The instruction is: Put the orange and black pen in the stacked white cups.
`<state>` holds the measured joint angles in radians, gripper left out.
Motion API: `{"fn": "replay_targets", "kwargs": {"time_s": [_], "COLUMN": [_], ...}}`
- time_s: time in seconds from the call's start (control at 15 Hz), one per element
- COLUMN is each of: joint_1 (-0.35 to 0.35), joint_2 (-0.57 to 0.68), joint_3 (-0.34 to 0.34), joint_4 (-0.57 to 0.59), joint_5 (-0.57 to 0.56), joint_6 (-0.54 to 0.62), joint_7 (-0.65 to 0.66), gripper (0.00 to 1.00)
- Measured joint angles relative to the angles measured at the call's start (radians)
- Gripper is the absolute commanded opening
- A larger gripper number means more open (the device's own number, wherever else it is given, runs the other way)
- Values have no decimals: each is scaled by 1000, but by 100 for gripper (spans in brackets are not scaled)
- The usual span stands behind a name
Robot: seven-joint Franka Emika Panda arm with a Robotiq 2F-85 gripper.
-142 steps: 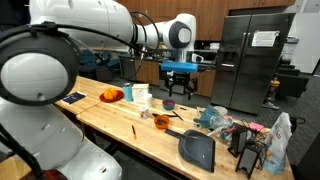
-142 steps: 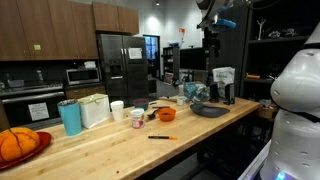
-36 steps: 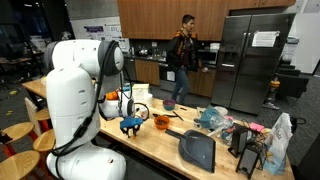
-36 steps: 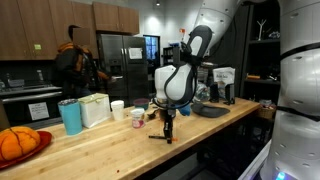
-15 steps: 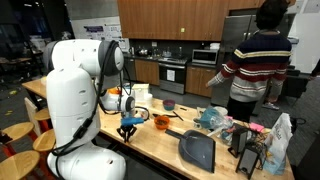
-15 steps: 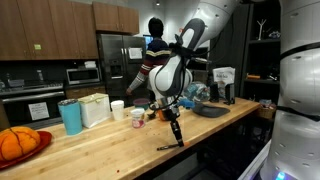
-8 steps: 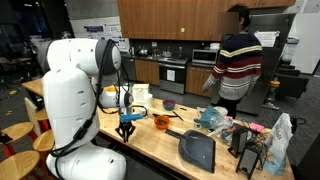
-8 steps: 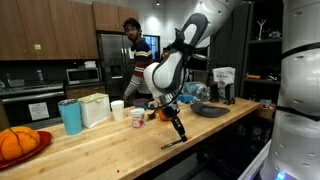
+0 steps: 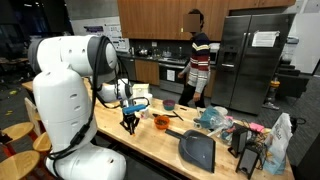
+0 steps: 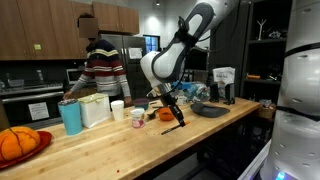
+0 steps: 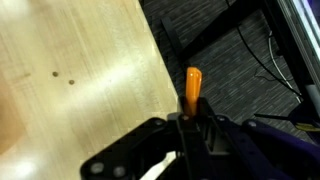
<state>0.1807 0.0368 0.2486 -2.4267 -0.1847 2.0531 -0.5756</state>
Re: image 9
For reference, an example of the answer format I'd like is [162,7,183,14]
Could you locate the grey plastic dustpan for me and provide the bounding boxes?
[164,128,217,174]

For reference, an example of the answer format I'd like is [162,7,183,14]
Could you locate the person in striped sweater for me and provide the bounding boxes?
[177,8,212,109]

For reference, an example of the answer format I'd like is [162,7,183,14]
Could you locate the purple and teal bowl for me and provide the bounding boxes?
[162,99,177,112]

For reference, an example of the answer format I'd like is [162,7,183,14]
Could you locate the pink packet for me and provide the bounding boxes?
[248,122,265,134]

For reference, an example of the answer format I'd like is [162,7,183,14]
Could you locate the white sign on oven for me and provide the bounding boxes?
[166,69,176,82]

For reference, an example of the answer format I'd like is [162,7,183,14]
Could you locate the upright vacuum cleaner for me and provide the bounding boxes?
[262,77,281,111]

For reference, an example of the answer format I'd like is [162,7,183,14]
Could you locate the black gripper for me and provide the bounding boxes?
[120,111,141,136]

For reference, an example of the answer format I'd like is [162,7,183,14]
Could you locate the black marker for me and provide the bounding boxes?
[172,110,185,122]

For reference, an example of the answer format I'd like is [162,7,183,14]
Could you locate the orange bowl of beans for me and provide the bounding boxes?
[153,115,171,131]

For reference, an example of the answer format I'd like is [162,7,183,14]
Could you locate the brown wooden wall cabinets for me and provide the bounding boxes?
[116,0,297,42]

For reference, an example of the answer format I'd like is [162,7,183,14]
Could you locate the black spoon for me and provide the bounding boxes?
[152,113,179,119]

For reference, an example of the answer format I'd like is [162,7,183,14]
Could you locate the black desktop speaker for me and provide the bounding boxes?
[235,143,264,180]
[228,126,249,158]

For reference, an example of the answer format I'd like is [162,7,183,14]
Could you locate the black kitchen stove oven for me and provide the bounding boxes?
[158,58,191,95]

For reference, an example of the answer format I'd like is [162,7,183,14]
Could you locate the white paper on refrigerator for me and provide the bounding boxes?
[251,30,281,48]

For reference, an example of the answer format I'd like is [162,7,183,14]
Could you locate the blue crumpled plastic bag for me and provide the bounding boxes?
[196,105,235,138]

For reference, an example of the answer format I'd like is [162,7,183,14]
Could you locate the stainless steel refrigerator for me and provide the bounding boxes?
[210,13,297,116]

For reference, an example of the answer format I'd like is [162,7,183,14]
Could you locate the round wooden stool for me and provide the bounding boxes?
[1,121,35,142]
[32,131,52,153]
[0,149,41,180]

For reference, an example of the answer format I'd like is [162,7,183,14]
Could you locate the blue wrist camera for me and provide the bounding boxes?
[122,103,148,116]

